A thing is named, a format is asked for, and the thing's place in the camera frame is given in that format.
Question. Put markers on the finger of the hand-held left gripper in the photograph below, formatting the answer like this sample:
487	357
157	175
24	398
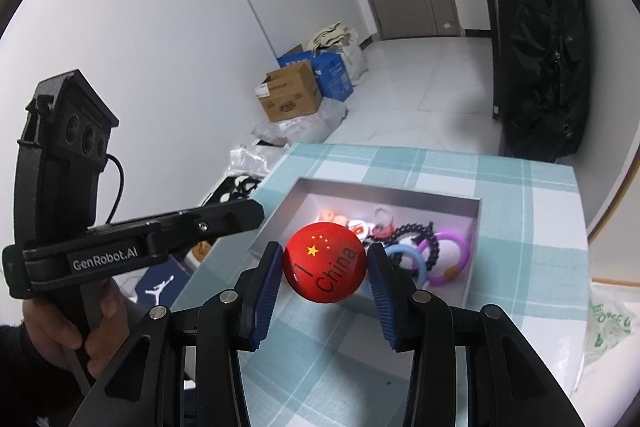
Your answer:
220	217

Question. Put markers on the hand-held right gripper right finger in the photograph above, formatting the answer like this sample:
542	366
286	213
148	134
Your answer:
384	294

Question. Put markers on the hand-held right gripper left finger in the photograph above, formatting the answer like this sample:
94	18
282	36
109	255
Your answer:
265	294

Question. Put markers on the red round badge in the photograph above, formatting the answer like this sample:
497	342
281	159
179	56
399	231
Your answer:
322	262

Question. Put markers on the white round badge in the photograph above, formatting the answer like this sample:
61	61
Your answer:
358	227

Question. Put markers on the grey box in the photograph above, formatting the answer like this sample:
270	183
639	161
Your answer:
430	202

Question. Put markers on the person's left forearm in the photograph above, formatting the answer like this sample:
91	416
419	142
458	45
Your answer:
30	382

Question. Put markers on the person's left hand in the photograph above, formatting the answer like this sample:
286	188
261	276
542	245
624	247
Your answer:
55	322

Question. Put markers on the black and white slipper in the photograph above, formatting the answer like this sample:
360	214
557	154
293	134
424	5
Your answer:
240	187

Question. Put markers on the tan suede boot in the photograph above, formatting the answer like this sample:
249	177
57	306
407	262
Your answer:
202	252

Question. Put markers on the white plastic package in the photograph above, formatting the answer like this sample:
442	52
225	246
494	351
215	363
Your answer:
255	157

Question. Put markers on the dark blue shoe box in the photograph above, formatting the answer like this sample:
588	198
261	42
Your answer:
160	284

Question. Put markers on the grey plastic parcel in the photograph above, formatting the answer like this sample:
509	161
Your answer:
310	124

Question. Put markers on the brown cardboard box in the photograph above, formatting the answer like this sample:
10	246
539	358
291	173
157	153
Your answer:
290	94

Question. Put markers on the teal checked tablecloth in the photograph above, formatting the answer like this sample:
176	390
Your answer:
525	217

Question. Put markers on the blue cardboard box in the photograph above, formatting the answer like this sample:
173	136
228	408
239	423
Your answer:
335	74

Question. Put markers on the cream canvas tote bag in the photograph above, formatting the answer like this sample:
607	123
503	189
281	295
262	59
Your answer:
345	42

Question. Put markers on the white green printed plastic bag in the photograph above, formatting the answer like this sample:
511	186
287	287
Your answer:
612	327

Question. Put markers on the black backpack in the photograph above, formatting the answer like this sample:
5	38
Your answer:
545	47

